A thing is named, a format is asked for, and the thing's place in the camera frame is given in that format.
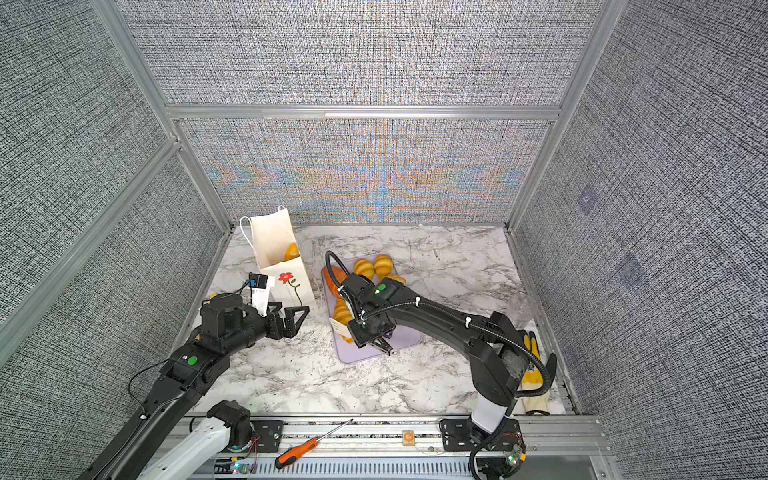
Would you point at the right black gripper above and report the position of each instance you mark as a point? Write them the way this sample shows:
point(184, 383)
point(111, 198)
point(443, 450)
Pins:
point(361, 338)

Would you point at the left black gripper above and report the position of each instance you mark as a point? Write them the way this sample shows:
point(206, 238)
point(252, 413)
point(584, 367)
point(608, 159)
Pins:
point(279, 331)

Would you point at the large striped croissant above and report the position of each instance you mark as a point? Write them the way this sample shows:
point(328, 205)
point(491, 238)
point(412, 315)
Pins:
point(340, 320)

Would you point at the golden knotted puff pastry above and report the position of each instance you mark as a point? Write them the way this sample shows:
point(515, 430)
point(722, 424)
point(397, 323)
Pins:
point(396, 278)

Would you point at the small striped croissant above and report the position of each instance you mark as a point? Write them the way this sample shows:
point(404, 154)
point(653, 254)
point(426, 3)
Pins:
point(292, 252)

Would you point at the white paper bag with flower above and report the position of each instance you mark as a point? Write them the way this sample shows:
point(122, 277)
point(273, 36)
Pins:
point(269, 236)

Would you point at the steel tongs with white tips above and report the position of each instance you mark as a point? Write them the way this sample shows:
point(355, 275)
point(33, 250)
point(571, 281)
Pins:
point(373, 334)

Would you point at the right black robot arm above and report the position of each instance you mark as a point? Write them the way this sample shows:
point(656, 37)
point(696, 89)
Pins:
point(503, 370)

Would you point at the yellow object behind right arm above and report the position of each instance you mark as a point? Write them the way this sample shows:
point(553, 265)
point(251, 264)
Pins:
point(533, 380)

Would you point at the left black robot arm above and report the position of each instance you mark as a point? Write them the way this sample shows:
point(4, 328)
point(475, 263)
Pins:
point(229, 325)

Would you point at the dark orange triangular pastry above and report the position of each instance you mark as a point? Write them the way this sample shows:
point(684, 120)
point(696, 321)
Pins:
point(334, 276)

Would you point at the small orange square object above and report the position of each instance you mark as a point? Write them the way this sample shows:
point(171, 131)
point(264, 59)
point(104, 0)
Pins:
point(408, 439)

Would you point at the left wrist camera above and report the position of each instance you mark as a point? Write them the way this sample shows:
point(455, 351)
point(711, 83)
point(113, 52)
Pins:
point(260, 286)

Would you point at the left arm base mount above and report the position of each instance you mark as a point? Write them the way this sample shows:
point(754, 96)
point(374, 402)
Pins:
point(227, 439)

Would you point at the orange handled screwdriver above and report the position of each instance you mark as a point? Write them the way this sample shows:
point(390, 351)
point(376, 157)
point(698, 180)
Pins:
point(293, 454)

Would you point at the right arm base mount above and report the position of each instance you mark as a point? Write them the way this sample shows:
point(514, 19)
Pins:
point(497, 455)

